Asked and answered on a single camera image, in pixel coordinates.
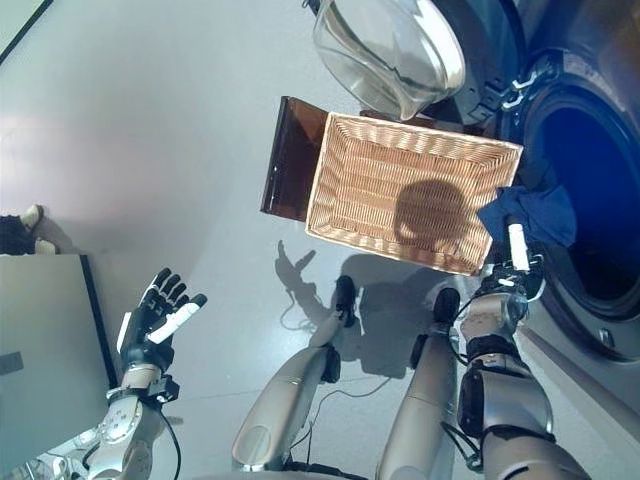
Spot blue garment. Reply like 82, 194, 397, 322
477, 164, 579, 249

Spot wicker laundry basket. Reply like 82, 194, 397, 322
304, 111, 525, 277

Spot round glass washer door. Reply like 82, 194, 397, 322
302, 0, 526, 121

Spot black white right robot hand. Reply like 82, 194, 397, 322
479, 222, 547, 305

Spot dark trouser legs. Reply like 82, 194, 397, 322
0, 214, 37, 256

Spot silver right robot leg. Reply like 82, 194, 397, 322
374, 287, 461, 480

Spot silver left robot leg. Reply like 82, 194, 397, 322
232, 274, 361, 459

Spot grey square wall plate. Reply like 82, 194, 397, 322
0, 351, 25, 376

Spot thin dark leg cable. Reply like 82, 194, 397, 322
304, 377, 391, 451

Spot white floor cable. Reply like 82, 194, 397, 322
279, 289, 321, 332

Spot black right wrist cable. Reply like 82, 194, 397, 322
439, 422, 486, 471

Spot silver robot leg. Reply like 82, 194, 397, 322
374, 287, 461, 480
232, 274, 361, 459

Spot grey washing machine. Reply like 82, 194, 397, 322
464, 0, 640, 416

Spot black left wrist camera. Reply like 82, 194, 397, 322
149, 374, 180, 404

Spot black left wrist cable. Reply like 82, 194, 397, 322
159, 404, 181, 480

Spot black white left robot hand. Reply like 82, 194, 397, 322
115, 268, 209, 374

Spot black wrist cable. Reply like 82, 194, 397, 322
159, 404, 181, 480
439, 422, 486, 471

